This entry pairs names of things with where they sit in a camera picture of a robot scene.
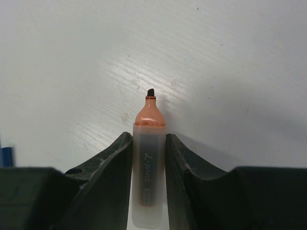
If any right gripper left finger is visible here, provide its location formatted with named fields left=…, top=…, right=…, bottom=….
left=0, top=132, right=132, bottom=230

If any orange highlighter body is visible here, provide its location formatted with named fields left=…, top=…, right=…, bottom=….
left=131, top=89, right=166, bottom=230

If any dark blue pen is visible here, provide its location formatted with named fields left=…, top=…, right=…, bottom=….
left=0, top=147, right=14, bottom=168

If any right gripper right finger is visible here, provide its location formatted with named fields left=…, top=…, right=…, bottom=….
left=165, top=134, right=307, bottom=230

